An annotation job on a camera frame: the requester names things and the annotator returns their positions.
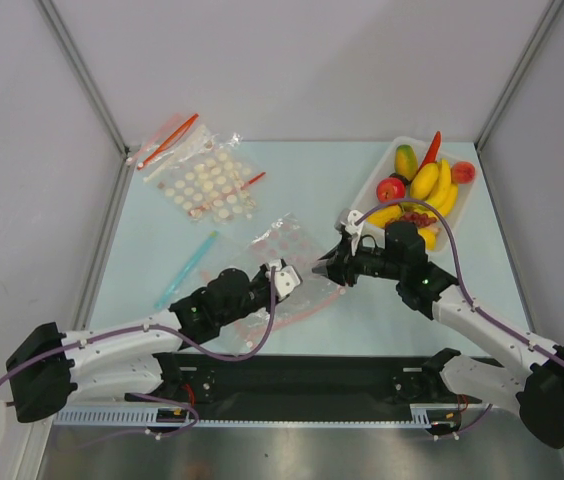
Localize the red orange peach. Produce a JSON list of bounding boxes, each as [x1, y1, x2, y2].
[[451, 161, 476, 185]]

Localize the dark purple fruit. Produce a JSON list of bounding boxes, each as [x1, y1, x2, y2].
[[389, 172, 411, 187]]

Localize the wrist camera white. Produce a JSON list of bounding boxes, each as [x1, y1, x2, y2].
[[335, 209, 363, 256], [264, 259, 303, 301]]

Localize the yellow banana bunch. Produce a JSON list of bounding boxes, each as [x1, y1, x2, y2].
[[426, 159, 459, 217]]

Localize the yellow pepper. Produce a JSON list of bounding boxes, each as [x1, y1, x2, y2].
[[366, 205, 403, 229]]

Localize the green yellow mango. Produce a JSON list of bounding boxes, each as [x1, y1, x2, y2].
[[394, 144, 419, 182]]

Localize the clear bag cream dots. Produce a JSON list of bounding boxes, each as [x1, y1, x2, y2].
[[143, 127, 265, 223]]

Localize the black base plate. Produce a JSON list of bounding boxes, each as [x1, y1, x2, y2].
[[148, 354, 479, 412]]

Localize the clear bag blue zipper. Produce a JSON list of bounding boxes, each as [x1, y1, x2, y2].
[[154, 230, 218, 310]]

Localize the clear bag pink dots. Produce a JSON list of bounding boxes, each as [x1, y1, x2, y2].
[[194, 214, 345, 332]]

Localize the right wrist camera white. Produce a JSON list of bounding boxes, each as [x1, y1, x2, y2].
[[335, 209, 363, 256]]

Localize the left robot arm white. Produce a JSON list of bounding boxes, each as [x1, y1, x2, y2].
[[6, 261, 302, 424]]

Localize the red grape bunch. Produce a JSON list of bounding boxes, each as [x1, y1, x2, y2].
[[398, 211, 438, 228]]

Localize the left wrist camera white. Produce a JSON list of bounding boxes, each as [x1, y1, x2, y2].
[[264, 259, 303, 301]]

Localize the white plastic fruit basket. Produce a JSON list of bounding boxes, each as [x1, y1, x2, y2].
[[350, 136, 475, 255]]

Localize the red chili pepper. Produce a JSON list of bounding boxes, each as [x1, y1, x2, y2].
[[420, 131, 442, 168]]

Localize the yellow pear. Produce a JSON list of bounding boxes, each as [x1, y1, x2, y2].
[[417, 227, 439, 251]]

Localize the grey cable duct rail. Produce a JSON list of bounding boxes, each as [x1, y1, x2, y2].
[[53, 404, 461, 429]]

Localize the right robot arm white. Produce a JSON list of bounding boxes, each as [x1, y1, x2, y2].
[[312, 222, 564, 449]]

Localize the clear bag red zipper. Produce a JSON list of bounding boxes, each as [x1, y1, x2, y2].
[[124, 113, 199, 171]]

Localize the red apple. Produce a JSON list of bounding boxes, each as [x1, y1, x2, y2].
[[376, 177, 406, 203]]

